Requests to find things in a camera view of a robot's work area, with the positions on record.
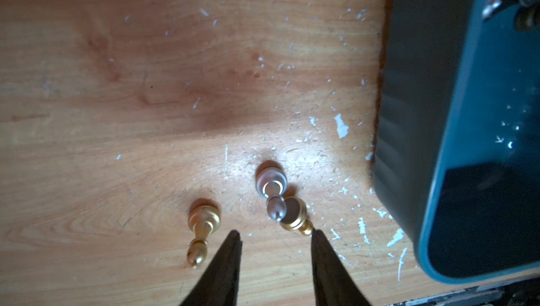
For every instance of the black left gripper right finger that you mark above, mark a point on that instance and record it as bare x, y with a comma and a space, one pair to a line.
332, 284

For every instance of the chess piece inside box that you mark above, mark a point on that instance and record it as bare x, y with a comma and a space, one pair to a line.
526, 18

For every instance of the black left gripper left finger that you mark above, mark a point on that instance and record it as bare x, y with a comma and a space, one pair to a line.
219, 284

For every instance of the bronze chess piece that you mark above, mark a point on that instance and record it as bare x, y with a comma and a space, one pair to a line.
296, 217

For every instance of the teal plastic storage box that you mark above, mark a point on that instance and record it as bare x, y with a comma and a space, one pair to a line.
457, 141

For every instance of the gold pawn chess piece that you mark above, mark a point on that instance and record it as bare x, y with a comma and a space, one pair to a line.
203, 221

